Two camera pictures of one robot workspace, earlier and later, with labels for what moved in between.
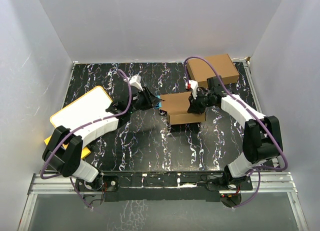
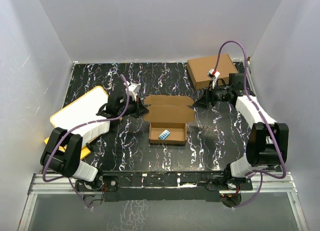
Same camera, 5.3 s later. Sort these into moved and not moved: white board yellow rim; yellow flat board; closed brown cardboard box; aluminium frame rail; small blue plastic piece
Moved: small blue plastic piece
Not moved: yellow flat board; closed brown cardboard box; white board yellow rim; aluminium frame rail
